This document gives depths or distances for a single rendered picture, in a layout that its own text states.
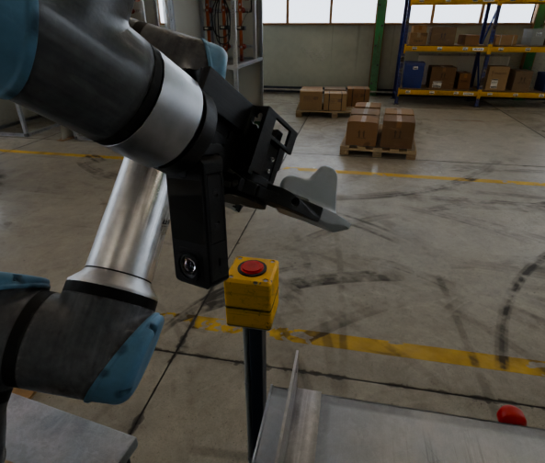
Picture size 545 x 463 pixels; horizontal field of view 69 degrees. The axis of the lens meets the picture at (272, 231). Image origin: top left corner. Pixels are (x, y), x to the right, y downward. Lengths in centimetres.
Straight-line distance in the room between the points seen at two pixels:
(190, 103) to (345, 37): 842
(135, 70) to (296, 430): 41
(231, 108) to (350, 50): 837
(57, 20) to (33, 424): 60
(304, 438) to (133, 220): 33
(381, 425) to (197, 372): 129
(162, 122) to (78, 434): 52
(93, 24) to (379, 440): 48
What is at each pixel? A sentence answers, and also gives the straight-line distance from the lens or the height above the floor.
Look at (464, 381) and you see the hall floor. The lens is 186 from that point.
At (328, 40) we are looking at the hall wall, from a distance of 870.
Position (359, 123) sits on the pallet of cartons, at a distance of 445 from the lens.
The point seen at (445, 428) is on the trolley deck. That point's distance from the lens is 56.
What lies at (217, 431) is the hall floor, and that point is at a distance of 157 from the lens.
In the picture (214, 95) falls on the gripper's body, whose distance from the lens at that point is 33.
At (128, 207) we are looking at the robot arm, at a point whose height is 106.
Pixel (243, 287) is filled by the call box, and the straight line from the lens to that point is 66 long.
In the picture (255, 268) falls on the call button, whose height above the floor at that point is 91.
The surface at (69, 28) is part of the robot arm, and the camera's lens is 24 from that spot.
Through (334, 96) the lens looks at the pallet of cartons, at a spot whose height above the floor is 30.
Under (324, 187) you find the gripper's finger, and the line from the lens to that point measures 39.
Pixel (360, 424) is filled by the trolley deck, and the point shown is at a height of 85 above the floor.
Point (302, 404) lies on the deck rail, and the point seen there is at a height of 85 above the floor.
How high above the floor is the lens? 127
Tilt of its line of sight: 28 degrees down
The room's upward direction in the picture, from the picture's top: straight up
